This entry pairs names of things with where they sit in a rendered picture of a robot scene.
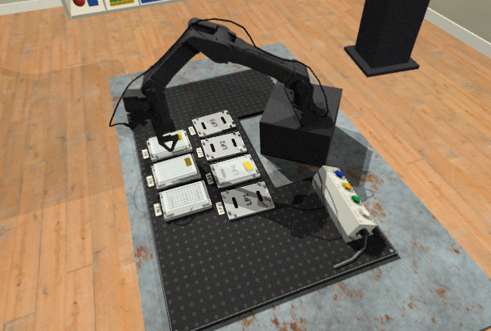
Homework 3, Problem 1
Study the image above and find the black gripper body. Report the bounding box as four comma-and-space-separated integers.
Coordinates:
152, 109, 176, 143

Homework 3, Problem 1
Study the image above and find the white button panel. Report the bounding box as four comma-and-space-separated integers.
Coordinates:
312, 165, 377, 269

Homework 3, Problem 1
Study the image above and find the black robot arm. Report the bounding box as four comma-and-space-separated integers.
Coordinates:
123, 21, 323, 133

